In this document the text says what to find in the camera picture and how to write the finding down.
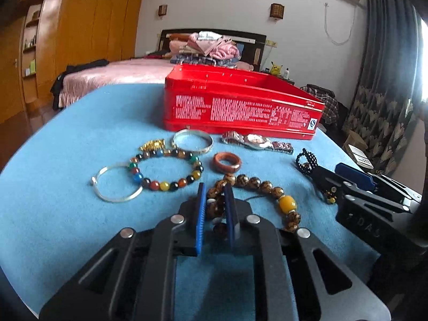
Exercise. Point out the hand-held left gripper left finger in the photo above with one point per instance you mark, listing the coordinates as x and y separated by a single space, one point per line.
201 217

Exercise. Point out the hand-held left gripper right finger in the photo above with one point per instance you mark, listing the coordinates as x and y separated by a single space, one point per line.
229 219

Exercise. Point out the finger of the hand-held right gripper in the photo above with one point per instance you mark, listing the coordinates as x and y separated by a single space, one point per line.
354 174
326 177

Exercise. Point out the red-brown bangle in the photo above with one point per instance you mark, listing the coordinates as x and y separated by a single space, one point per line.
217 164

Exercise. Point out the patterned silver bangle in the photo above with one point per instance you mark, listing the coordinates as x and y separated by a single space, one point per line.
207 147

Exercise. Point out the silver wristwatch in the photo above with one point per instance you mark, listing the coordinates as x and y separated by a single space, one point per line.
257 141

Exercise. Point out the thin silver bangle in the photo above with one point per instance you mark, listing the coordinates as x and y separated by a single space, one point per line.
115 201

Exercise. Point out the red tin box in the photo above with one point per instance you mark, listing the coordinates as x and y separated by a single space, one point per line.
234 107

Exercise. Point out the white book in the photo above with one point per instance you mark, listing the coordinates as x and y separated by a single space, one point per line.
361 159

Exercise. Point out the small wooden stool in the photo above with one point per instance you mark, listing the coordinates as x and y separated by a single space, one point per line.
356 140

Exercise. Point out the plaid cloth on bag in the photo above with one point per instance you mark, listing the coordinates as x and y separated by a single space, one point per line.
326 102

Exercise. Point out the dark nightstand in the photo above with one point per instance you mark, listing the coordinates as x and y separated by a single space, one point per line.
289 81

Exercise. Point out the dark patterned curtain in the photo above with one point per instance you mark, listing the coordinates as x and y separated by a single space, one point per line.
381 73

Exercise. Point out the yellow plush toy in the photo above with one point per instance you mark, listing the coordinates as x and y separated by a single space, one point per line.
275 68

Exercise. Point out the blue plaid blanket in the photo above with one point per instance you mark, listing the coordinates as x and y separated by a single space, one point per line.
200 60

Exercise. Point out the pink folded clothes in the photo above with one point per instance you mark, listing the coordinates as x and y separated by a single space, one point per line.
217 48

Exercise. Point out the bed with pink cover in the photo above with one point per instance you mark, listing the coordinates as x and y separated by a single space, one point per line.
110 73

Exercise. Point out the black garment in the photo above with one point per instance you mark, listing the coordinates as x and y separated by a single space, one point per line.
60 87

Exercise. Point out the wooden wardrobe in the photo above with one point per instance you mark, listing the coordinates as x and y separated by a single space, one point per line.
90 23

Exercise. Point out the green box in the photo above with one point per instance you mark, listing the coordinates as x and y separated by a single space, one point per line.
32 67

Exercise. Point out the wall lamp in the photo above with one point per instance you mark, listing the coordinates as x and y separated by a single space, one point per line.
163 10
277 10

